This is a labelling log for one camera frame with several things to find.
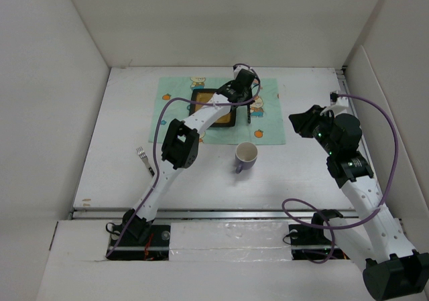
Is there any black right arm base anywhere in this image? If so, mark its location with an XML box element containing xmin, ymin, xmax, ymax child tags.
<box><xmin>283</xmin><ymin>224</ymin><xmax>349</xmax><ymax>263</ymax></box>

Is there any silver spoon patterned handle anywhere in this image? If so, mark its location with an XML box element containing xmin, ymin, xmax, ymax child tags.
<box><xmin>247</xmin><ymin>104</ymin><xmax>251</xmax><ymax>124</ymax></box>

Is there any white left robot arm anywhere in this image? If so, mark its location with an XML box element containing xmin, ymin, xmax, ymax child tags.
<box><xmin>121</xmin><ymin>64</ymin><xmax>260</xmax><ymax>245</ymax></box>

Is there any purple mug white inside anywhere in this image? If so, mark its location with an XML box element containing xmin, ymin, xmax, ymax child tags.
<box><xmin>235</xmin><ymin>142</ymin><xmax>258</xmax><ymax>174</ymax></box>

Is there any square black amber plate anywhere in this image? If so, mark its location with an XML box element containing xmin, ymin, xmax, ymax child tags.
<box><xmin>188</xmin><ymin>88</ymin><xmax>236</xmax><ymax>128</ymax></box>

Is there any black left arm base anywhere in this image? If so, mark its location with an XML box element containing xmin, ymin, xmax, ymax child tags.
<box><xmin>105</xmin><ymin>223</ymin><xmax>171</xmax><ymax>261</ymax></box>

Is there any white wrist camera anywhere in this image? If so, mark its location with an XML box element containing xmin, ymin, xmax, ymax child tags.
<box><xmin>320</xmin><ymin>91</ymin><xmax>349</xmax><ymax>116</ymax></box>
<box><xmin>233</xmin><ymin>64</ymin><xmax>252</xmax><ymax>74</ymax></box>

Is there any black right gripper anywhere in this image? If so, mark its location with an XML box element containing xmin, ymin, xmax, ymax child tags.
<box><xmin>288</xmin><ymin>105</ymin><xmax>339</xmax><ymax>156</ymax></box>

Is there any silver fork patterned handle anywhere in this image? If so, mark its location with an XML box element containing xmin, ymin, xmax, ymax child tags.
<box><xmin>136</xmin><ymin>147</ymin><xmax>155</xmax><ymax>177</ymax></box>

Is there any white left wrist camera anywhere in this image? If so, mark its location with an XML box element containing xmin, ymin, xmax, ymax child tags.
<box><xmin>233</xmin><ymin>64</ymin><xmax>252</xmax><ymax>74</ymax></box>

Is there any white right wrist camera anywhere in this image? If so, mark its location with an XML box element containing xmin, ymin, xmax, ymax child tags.
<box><xmin>320</xmin><ymin>91</ymin><xmax>349</xmax><ymax>116</ymax></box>

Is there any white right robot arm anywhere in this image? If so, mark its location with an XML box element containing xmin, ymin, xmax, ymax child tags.
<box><xmin>289</xmin><ymin>105</ymin><xmax>428</xmax><ymax>300</ymax></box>

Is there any aluminium front rail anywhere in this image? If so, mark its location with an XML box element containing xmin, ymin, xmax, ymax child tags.
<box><xmin>68</xmin><ymin>208</ymin><xmax>366</xmax><ymax>220</ymax></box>

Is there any green cartoon print cloth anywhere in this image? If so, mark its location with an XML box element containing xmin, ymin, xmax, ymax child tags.
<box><xmin>149</xmin><ymin>76</ymin><xmax>286</xmax><ymax>145</ymax></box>

